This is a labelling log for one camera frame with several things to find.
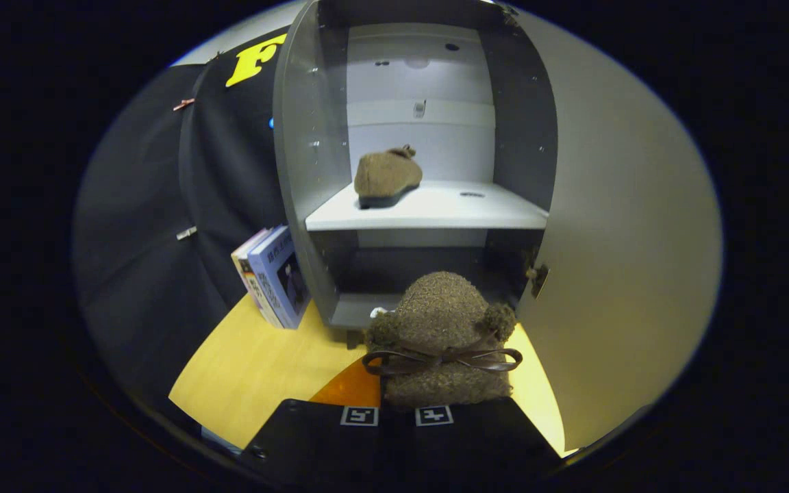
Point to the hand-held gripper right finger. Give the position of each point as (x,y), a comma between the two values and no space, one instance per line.
(477,438)

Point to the beige shoe cabinet door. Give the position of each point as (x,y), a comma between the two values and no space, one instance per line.
(627,239)

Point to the white clip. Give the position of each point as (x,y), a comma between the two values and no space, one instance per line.
(186,233)

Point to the grey shoe cabinet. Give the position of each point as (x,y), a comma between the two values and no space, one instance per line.
(305,137)

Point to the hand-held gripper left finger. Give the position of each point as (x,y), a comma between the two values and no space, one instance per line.
(312,438)

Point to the pink clip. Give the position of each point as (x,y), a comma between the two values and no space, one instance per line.
(183,104)

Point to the brown fuzzy shoe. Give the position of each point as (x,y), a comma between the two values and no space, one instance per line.
(442,308)
(384,174)

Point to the metal door hinge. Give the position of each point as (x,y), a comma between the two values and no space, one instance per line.
(507,12)
(537,277)

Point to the blue cover book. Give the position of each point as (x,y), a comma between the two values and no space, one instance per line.
(281,274)

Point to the black backdrop cloth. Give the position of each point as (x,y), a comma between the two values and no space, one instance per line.
(148,274)

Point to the white cabinet shelf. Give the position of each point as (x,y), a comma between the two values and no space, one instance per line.
(449,209)

